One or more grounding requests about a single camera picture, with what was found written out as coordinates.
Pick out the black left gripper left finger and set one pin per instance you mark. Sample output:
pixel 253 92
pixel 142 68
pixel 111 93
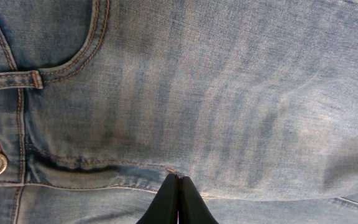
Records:
pixel 164 206

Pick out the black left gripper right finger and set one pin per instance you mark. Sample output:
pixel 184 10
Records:
pixel 191 207

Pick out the blue denim jeans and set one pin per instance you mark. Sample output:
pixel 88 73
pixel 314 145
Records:
pixel 255 101

